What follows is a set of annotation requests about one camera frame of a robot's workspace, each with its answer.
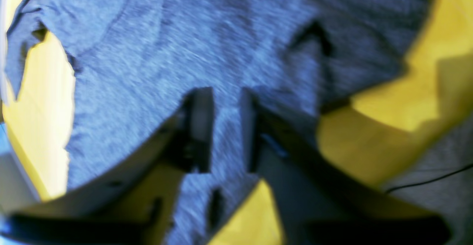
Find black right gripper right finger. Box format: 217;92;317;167
240;88;318;173

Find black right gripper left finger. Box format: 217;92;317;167
163;87;214;174

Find grey long-sleeve T-shirt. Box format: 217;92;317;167
5;0;432;245

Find yellow table cloth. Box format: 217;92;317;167
1;0;472;245

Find black cable bundle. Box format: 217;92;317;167
384;164;473;194

